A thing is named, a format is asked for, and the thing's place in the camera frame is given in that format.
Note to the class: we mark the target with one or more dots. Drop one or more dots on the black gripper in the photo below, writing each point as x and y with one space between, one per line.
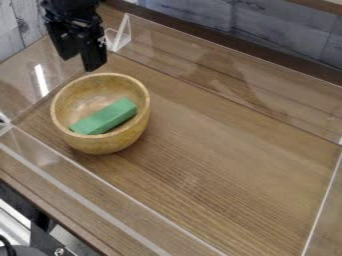
71 16

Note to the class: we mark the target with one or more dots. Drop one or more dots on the wooden bowl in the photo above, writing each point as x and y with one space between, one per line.
87 95

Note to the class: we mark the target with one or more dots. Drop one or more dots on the green rectangular block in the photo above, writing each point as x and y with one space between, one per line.
107 118

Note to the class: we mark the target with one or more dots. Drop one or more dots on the clear acrylic corner bracket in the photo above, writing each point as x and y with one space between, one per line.
118 38

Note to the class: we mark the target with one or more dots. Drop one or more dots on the clear acrylic tray wall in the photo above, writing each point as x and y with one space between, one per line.
234 174

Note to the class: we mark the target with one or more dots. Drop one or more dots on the black metal table bracket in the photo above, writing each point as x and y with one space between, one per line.
44 242

